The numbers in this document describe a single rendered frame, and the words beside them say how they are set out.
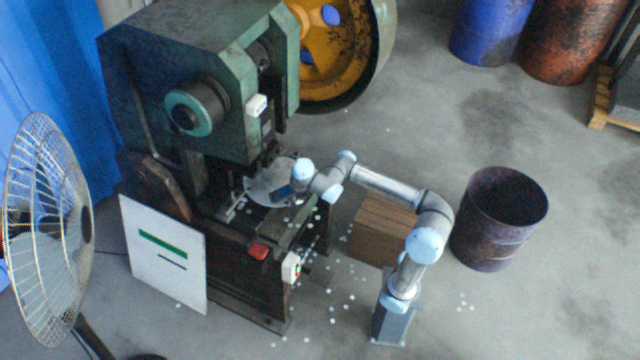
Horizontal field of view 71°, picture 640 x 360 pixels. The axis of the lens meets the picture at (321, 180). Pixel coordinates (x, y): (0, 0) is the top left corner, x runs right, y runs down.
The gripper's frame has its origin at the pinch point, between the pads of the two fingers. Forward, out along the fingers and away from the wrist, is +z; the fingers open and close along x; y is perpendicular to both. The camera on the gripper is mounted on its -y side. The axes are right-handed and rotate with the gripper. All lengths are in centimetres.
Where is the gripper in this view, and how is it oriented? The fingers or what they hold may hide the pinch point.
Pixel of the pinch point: (288, 203)
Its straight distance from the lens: 188.3
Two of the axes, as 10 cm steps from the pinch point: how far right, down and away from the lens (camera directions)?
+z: -1.6, 4.0, 9.0
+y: 9.3, -2.4, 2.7
